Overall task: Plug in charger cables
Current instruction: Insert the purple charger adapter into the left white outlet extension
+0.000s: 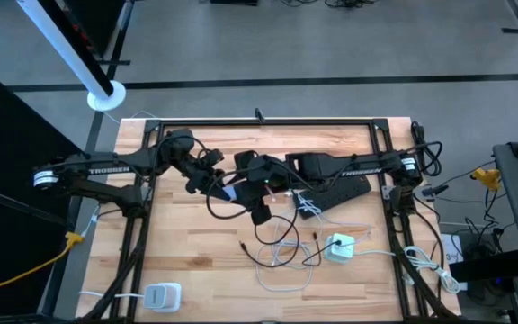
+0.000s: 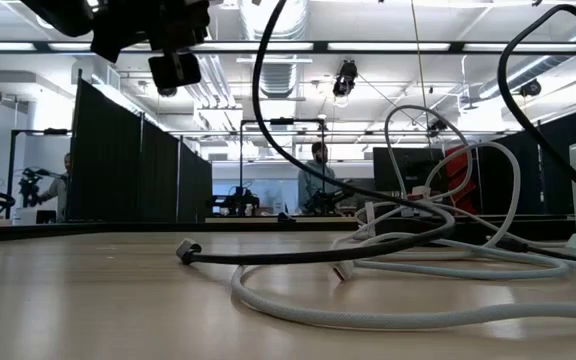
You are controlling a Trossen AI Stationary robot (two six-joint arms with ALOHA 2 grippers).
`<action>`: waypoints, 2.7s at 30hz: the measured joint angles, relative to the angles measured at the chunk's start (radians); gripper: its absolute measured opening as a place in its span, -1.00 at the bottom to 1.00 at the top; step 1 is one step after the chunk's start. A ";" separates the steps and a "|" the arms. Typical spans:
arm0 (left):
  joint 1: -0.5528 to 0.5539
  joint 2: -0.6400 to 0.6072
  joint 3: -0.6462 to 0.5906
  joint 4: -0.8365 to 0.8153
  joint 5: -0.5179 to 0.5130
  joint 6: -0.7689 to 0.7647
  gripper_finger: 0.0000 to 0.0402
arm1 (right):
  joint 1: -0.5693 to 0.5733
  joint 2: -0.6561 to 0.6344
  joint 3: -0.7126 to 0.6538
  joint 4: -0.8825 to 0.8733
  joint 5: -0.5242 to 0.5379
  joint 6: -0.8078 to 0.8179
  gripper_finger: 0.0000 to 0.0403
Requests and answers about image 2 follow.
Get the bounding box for black charger cable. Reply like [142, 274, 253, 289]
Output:
[175, 0, 458, 267]

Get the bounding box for black power strip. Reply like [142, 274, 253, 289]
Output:
[367, 214, 576, 246]

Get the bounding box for white ceiling pipes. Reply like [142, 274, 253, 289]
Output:
[140, 0, 242, 109]

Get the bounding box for black curtain partition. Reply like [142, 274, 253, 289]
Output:
[65, 69, 214, 225]
[477, 102, 576, 220]

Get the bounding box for person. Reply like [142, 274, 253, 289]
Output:
[296, 141, 338, 214]
[37, 152, 73, 222]

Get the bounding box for black monitor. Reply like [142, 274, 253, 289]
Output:
[372, 147, 445, 194]

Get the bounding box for red storage bins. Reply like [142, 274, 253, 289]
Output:
[442, 144, 480, 222]

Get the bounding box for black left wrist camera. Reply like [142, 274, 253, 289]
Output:
[146, 51, 203, 92]

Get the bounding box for silver air duct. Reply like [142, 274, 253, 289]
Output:
[477, 19, 576, 101]
[240, 0, 310, 100]

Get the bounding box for distant black frame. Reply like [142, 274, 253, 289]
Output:
[239, 118, 327, 217]
[7, 128, 74, 201]

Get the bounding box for black hanging camera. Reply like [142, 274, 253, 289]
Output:
[427, 117, 449, 139]
[332, 59, 359, 99]

